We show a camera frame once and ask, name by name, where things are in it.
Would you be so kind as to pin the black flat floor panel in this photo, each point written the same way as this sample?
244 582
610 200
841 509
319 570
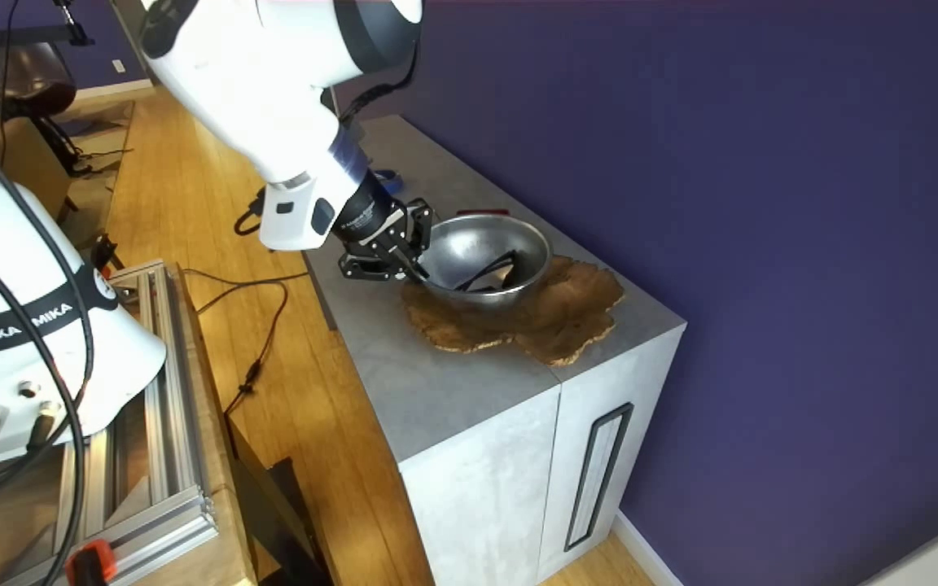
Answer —
278 509

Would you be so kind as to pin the grey concrete-look sideboard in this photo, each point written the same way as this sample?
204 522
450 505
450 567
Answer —
489 466

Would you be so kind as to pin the silver metal bowl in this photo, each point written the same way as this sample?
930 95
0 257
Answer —
485 244

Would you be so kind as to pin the wavy-edged wooden plate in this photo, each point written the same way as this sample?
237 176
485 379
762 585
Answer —
566 313

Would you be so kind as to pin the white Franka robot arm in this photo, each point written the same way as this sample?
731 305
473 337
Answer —
261 85

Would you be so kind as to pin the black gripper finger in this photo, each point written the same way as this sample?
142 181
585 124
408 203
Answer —
415 269
367 269

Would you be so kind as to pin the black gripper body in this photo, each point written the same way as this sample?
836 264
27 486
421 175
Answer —
384 232

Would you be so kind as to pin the aluminium profile frame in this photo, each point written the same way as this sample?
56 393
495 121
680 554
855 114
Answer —
159 435

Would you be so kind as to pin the dark office chair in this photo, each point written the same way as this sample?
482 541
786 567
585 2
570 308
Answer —
32 85

